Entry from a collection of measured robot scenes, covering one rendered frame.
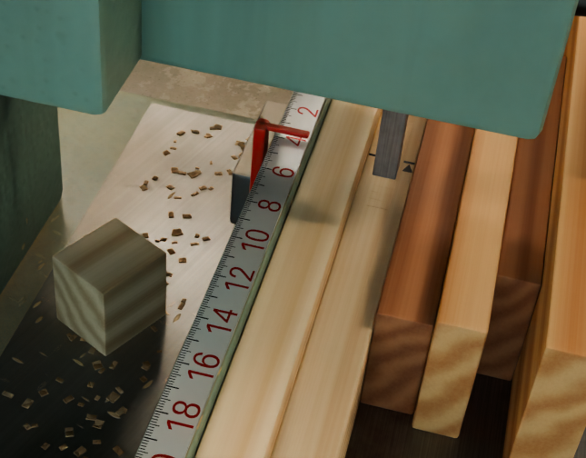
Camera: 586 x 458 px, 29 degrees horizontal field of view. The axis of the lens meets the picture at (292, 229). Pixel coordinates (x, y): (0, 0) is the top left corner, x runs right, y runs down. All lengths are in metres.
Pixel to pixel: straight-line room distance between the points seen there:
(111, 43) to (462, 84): 0.11
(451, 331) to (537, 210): 0.08
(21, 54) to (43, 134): 0.23
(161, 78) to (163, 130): 1.47
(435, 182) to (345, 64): 0.09
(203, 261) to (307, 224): 0.21
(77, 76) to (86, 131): 0.34
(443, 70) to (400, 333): 0.09
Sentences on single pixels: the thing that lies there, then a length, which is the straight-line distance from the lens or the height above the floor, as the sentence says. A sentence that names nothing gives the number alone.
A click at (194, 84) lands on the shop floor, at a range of 2.15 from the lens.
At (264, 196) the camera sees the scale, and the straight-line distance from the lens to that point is 0.41.
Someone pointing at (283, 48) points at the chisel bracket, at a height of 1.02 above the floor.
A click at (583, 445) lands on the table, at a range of 0.43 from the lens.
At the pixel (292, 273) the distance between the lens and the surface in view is 0.39.
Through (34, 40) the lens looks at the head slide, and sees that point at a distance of 0.36.
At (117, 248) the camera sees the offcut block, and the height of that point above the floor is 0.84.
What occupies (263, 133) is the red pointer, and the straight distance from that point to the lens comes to 0.43.
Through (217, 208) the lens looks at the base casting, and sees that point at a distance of 0.64.
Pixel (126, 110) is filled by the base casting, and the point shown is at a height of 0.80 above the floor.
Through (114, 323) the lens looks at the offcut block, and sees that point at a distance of 0.55.
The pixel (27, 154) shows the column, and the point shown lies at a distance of 0.58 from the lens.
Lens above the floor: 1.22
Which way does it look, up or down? 41 degrees down
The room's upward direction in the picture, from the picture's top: 6 degrees clockwise
